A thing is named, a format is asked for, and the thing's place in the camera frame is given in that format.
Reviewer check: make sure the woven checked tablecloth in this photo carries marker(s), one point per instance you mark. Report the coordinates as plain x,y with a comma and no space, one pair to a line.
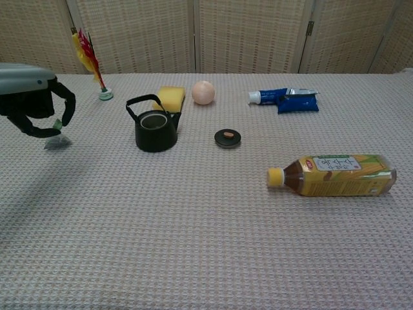
206,242

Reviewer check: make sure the blue plastic pouch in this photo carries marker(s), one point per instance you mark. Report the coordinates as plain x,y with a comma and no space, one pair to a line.
300,105

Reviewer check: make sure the black teapot lid wooden knob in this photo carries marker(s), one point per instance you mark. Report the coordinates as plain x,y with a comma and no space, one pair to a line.
228,140

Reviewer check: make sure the red yellow feather shuttlecock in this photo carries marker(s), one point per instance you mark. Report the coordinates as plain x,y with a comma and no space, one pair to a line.
87,55

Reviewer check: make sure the small green candy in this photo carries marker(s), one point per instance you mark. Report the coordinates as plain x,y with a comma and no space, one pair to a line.
57,123

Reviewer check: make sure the woven folding screen panel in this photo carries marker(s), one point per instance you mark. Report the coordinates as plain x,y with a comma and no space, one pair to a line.
251,35
32,35
400,48
345,35
135,35

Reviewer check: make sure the peach coloured ball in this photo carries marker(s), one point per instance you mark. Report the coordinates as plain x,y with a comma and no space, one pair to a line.
203,92

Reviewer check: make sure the yellow label tea drink bottle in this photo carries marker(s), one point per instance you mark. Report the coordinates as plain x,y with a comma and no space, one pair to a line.
335,177

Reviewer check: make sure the yellow sponge block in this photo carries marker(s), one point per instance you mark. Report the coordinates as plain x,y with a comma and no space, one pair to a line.
171,97

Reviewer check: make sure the grey pyramid tea bag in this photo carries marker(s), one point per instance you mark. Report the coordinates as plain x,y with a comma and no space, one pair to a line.
57,143

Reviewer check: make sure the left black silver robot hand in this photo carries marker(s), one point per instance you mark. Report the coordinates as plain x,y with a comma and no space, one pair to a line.
19,77

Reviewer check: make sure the blue white toothpaste tube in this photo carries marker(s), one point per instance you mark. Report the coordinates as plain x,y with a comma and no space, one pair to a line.
267,96

